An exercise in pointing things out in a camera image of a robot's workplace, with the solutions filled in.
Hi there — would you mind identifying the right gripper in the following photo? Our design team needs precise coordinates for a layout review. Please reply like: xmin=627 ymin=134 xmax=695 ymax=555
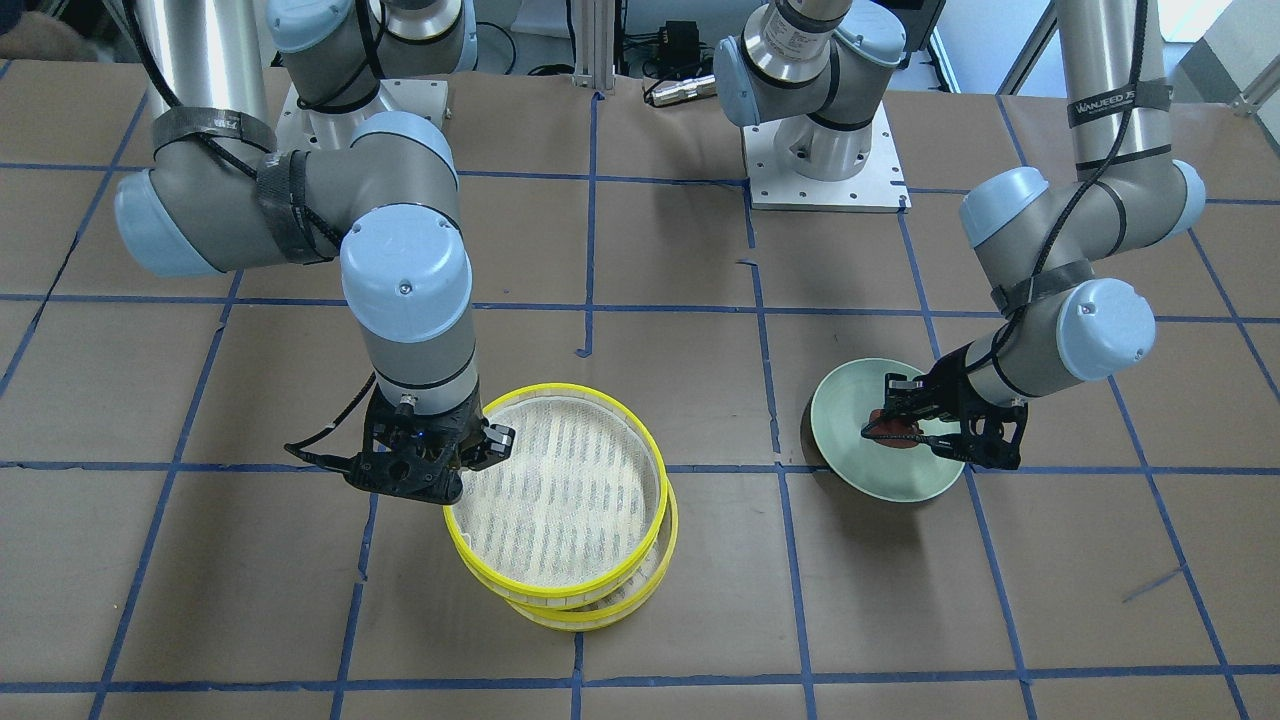
xmin=346 ymin=389 xmax=516 ymax=505

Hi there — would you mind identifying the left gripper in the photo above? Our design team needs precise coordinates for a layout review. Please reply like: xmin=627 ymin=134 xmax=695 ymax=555
xmin=881 ymin=346 xmax=1029 ymax=470

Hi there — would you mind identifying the brown bun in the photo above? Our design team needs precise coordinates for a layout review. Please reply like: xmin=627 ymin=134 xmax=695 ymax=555
xmin=861 ymin=407 xmax=923 ymax=448

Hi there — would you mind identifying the yellow steamer layer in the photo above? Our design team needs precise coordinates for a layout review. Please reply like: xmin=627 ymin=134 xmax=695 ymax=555
xmin=444 ymin=383 xmax=669 ymax=609
xmin=506 ymin=486 xmax=678 ymax=632

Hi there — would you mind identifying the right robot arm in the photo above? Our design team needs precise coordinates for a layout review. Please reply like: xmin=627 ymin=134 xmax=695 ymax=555
xmin=114 ymin=1 xmax=515 ymax=505

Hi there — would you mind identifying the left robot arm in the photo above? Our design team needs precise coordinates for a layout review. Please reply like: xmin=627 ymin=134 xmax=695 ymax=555
xmin=713 ymin=1 xmax=1206 ymax=469

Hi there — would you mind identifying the light green plate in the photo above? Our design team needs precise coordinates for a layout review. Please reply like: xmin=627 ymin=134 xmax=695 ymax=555
xmin=809 ymin=357 xmax=969 ymax=503

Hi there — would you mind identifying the silver cylinder connector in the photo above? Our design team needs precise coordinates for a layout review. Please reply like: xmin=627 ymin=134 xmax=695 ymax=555
xmin=643 ymin=76 xmax=717 ymax=108

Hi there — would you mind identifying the black power adapter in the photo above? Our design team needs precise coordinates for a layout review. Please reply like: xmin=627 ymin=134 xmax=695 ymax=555
xmin=655 ymin=20 xmax=701 ymax=63

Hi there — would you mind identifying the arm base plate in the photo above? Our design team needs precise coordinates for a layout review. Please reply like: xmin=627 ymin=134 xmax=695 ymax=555
xmin=275 ymin=78 xmax=452 ymax=161
xmin=742 ymin=105 xmax=911 ymax=213

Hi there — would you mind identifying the aluminium frame post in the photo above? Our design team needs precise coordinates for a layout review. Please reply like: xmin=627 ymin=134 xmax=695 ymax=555
xmin=570 ymin=1 xmax=621 ymax=96

